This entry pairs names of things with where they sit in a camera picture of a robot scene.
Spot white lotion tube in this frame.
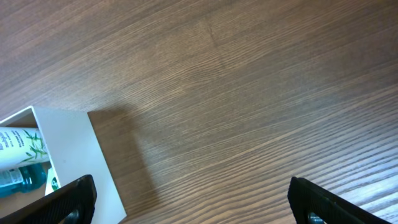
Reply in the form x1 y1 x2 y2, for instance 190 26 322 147
1 127 50 170

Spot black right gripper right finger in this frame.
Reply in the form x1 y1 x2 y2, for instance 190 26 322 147
287 177 388 224

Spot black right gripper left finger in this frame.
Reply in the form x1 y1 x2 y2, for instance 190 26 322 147
1 174 97 224

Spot green soap box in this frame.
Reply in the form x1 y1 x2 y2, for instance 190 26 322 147
45 167 60 196

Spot blue mouthwash bottle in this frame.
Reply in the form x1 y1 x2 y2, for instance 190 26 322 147
1 164 47 198

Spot white cardboard box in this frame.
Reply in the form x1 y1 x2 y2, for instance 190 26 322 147
1 106 127 224

